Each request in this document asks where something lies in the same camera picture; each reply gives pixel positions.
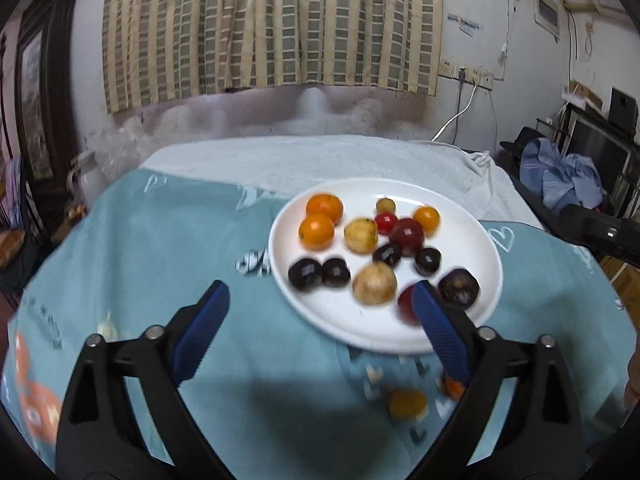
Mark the small orange kumquat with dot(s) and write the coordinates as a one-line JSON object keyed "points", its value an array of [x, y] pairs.
{"points": [[428, 217]]}

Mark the teal heart-print blanket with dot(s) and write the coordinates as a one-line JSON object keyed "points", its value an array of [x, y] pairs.
{"points": [[87, 382]]}

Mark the yellow spotted longan fruit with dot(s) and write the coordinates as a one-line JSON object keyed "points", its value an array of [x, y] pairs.
{"points": [[361, 236]]}

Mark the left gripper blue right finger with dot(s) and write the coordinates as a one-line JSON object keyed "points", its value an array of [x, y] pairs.
{"points": [[437, 322]]}

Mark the dark framed mirror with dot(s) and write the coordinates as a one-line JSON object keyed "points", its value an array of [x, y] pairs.
{"points": [[43, 101]]}

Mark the white towel cloth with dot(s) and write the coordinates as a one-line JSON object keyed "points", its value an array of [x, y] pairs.
{"points": [[290, 165]]}

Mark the red cherry tomato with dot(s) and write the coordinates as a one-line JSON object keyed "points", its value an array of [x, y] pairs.
{"points": [[385, 222]]}

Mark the small orange tangerine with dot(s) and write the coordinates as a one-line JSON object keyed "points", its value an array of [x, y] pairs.
{"points": [[316, 232]]}

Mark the white kettle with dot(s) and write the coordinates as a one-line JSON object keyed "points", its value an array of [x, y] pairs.
{"points": [[86, 180]]}

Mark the brown spotted pear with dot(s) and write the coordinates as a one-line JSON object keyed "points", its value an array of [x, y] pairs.
{"points": [[375, 284]]}

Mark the blue clothes pile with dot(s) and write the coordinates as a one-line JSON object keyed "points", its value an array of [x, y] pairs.
{"points": [[560, 181]]}

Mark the dark purple mangosteen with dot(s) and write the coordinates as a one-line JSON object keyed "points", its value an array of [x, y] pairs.
{"points": [[459, 287]]}

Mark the white round plate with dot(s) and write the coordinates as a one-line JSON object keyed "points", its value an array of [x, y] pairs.
{"points": [[346, 253]]}

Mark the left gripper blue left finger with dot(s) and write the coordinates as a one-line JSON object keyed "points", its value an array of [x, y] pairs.
{"points": [[193, 329]]}

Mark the small dark plum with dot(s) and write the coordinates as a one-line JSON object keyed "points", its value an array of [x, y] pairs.
{"points": [[389, 254]]}

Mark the small orange mandarin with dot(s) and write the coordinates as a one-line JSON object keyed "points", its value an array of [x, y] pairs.
{"points": [[326, 204]]}

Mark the yellow-orange persimmon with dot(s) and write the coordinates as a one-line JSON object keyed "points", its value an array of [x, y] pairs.
{"points": [[405, 404]]}

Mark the large orange tangerine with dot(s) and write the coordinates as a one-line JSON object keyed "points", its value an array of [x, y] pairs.
{"points": [[452, 388]]}

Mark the dark purple plum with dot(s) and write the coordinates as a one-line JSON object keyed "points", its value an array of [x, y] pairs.
{"points": [[427, 261]]}

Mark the striped checked curtain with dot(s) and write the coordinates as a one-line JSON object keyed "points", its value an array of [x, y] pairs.
{"points": [[156, 51]]}

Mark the white power strip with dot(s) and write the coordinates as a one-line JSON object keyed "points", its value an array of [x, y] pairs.
{"points": [[476, 76]]}

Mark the yellow-green round fruit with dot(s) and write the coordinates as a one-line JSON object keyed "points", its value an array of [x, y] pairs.
{"points": [[385, 205]]}

